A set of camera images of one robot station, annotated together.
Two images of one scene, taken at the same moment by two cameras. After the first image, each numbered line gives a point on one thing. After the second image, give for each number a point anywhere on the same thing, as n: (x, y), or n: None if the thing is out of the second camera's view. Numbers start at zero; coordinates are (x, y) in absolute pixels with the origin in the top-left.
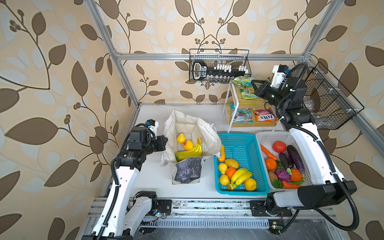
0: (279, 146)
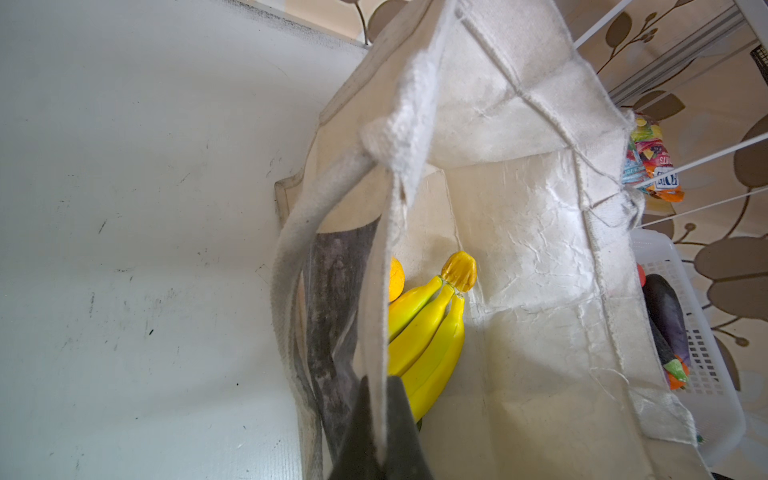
0: (641, 274)
